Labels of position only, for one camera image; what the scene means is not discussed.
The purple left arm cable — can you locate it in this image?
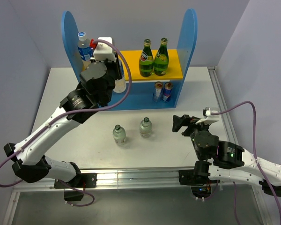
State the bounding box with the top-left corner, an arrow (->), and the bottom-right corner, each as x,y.
0,40 -> 133,188

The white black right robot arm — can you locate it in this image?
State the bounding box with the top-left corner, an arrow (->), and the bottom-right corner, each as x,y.
172,115 -> 281,197

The clear Chang glass bottle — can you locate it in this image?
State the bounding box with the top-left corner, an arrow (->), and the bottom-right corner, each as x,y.
140,117 -> 152,138
113,124 -> 126,145

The green Perrier glass bottle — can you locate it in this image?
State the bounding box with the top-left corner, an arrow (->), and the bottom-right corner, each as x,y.
154,37 -> 169,76

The aluminium side rail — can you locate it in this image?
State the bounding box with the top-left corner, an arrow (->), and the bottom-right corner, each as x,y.
207,67 -> 239,144

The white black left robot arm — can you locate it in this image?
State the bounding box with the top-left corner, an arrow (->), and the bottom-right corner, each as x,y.
4,52 -> 120,187

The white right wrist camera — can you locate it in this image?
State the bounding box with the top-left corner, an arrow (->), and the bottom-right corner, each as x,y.
196,107 -> 220,125

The green glass bottle red label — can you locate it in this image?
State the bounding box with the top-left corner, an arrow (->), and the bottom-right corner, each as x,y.
139,39 -> 154,77

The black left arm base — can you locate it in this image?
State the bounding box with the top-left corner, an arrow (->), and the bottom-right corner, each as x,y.
53,173 -> 97,207

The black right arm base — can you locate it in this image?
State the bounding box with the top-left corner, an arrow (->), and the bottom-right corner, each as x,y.
178,169 -> 220,202

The silver blue energy drink can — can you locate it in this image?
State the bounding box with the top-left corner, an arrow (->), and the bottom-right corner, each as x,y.
153,81 -> 163,102

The blue silver Red Bull can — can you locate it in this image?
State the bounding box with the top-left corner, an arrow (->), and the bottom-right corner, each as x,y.
162,82 -> 173,102

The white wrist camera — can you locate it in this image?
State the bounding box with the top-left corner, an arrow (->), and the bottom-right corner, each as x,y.
196,107 -> 220,125
89,39 -> 117,62

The blue and yellow shelf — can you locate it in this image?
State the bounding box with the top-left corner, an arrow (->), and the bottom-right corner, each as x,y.
61,8 -> 198,110

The aluminium front rail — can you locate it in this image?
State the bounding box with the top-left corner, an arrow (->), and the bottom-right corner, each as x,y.
11,164 -> 259,193

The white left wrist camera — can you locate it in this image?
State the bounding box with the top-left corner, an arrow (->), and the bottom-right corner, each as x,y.
89,39 -> 117,62

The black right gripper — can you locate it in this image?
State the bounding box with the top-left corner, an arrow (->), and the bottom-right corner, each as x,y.
171,114 -> 209,141

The plastic water bottle blue label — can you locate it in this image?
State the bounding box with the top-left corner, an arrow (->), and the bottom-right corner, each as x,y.
113,60 -> 126,93

